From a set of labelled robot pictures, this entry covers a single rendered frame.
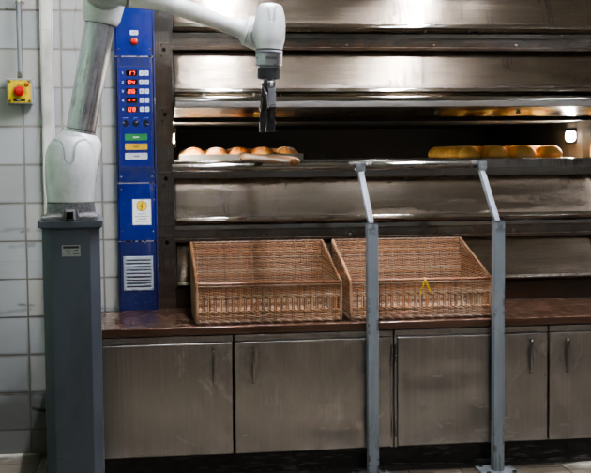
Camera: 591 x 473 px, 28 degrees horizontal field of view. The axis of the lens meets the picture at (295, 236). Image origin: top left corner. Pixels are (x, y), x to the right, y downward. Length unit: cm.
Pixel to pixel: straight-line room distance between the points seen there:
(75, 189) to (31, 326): 118
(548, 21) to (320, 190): 120
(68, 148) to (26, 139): 101
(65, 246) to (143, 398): 80
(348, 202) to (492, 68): 83
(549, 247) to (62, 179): 226
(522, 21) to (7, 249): 232
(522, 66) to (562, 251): 81
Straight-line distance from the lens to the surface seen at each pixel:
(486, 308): 455
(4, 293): 487
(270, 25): 392
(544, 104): 496
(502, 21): 507
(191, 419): 438
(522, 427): 463
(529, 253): 512
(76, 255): 382
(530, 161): 510
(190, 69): 484
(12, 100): 476
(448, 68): 501
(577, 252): 520
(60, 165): 382
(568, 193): 516
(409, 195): 496
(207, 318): 437
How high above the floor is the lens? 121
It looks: 4 degrees down
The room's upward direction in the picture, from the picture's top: 1 degrees counter-clockwise
